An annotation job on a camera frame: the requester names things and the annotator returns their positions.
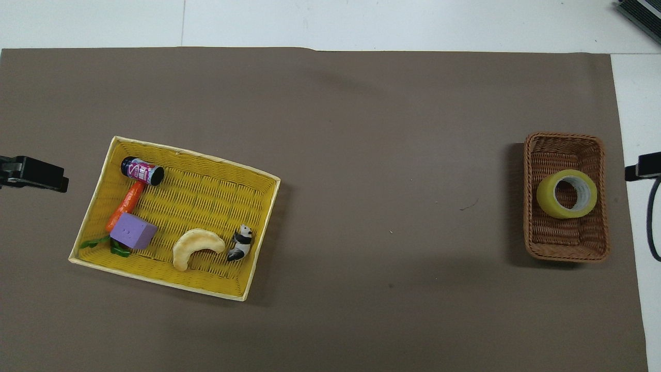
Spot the yellow woven rectangular basket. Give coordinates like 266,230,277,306
69,136,281,302

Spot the yellow tape roll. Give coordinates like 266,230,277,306
536,169,598,219

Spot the brown wicker basket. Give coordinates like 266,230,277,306
523,132,610,262

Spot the panda figurine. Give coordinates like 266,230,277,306
227,225,254,262

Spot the crescent-shaped toy bread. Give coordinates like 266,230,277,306
172,229,226,271

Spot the black bottle with pink label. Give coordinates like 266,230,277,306
121,157,165,187

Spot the purple foam cube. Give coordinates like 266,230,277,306
110,213,158,251

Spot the orange toy carrot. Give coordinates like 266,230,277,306
80,182,145,257

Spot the black stand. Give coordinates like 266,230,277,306
0,155,69,193
624,152,661,182

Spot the dark grey ribbed device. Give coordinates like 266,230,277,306
617,0,661,38

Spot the black cable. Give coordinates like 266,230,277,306
647,178,661,262

